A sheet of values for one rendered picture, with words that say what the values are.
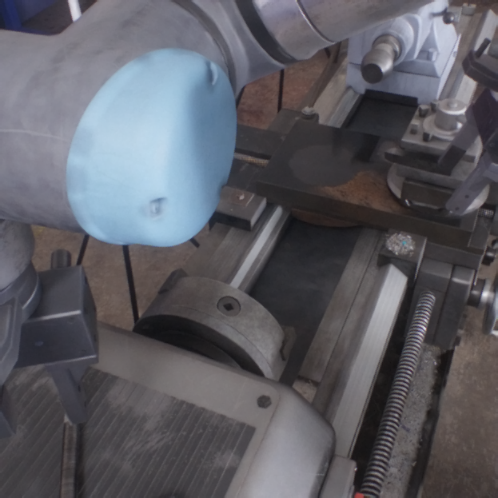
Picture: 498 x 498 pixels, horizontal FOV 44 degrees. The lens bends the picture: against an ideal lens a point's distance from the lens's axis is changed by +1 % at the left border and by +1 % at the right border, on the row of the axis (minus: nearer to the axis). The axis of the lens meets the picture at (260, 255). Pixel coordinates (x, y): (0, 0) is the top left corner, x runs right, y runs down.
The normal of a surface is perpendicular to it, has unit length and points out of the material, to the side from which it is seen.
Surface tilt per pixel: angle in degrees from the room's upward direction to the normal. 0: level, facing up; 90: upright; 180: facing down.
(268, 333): 54
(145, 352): 0
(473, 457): 0
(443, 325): 90
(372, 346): 36
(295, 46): 109
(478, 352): 0
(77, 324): 90
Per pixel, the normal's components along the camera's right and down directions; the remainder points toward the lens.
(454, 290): -0.39, 0.65
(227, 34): 0.83, -0.18
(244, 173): -0.02, -0.71
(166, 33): 0.51, -0.49
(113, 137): -0.18, 0.04
